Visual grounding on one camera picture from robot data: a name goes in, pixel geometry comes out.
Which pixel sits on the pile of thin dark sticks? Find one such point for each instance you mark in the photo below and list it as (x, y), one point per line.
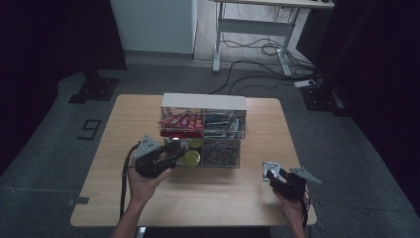
(220, 152)

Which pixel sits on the clear organizer with white top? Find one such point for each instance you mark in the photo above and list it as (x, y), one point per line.
(203, 100)

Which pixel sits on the white desk with metal legs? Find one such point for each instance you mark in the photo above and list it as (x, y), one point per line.
(257, 27)

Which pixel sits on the person's left hand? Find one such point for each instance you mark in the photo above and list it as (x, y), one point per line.
(142, 190)

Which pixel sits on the stack of red packets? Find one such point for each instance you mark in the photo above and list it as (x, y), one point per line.
(181, 124)

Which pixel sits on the metal table leg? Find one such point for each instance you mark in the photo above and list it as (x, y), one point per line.
(141, 232)

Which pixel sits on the pile of dark brown packets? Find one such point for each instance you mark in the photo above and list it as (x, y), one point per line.
(169, 142)

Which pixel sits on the black curtain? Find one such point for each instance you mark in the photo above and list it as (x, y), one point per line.
(49, 49)
(379, 66)

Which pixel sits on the yellow-green round cup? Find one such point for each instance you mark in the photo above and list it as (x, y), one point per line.
(192, 158)
(195, 142)

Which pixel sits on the small white packet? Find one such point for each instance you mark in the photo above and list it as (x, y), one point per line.
(185, 144)

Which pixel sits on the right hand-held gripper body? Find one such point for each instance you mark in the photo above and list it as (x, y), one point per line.
(294, 188)

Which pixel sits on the person's right hand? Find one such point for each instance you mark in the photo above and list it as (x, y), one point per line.
(295, 210)

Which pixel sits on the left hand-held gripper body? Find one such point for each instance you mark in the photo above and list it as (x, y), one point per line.
(147, 165)

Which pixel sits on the black stand base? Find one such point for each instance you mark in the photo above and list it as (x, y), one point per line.
(322, 99)
(95, 89)

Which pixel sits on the stack of dark packets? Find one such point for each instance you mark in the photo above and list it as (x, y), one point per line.
(223, 125)

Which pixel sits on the white power strip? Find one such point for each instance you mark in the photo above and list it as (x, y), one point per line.
(304, 83)

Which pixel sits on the silver foil packet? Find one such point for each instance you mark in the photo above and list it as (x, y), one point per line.
(270, 167)

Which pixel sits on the white cabinet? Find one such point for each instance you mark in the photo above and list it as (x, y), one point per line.
(155, 24)

